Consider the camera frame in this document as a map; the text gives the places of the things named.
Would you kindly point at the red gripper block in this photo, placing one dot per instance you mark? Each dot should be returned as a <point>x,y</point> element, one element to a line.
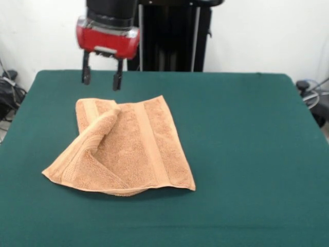
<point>108,41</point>

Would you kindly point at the tan terry towel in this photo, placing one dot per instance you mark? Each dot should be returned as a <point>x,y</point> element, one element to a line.
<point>133,149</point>

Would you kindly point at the dark green table cloth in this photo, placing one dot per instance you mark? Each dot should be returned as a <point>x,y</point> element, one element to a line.
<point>231,154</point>

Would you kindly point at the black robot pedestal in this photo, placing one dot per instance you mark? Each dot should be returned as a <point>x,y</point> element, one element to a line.
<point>167,38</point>

